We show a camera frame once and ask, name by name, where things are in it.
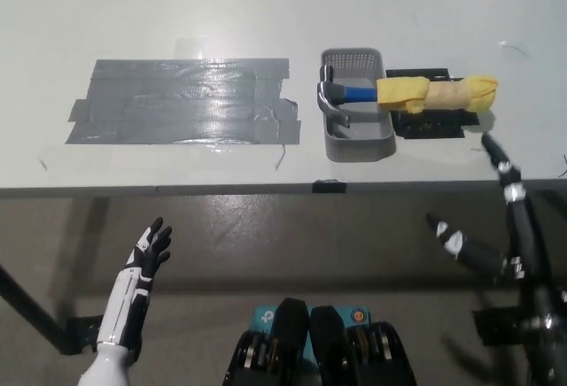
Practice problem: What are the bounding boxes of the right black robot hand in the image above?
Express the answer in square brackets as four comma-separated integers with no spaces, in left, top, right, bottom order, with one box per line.
[425,132,555,317]

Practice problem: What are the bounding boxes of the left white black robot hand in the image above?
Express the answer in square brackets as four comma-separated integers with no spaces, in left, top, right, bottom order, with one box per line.
[95,216,174,352]

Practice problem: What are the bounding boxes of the hammer with yellow foam handle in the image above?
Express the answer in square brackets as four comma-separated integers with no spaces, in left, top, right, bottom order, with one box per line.
[315,64,498,129]

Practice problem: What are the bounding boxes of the black robot torso blocks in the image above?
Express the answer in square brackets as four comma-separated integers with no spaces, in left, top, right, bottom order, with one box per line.
[223,297,420,386]

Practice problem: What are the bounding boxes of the black table leg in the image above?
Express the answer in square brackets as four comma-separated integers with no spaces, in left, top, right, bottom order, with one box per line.
[0,264,76,354]

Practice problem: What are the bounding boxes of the teal cardboard box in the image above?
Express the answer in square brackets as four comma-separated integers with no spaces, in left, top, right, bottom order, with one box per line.
[252,305,373,360]

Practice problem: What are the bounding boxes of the black tape pad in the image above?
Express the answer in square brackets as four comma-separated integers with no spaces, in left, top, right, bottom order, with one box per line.
[384,68,479,141]

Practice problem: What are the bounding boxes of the grey plastic basket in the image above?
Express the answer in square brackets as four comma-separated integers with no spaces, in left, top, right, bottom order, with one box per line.
[320,47,398,162]

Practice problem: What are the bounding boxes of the grey duct tape patch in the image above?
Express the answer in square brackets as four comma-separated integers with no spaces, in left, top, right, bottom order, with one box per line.
[64,56,302,146]

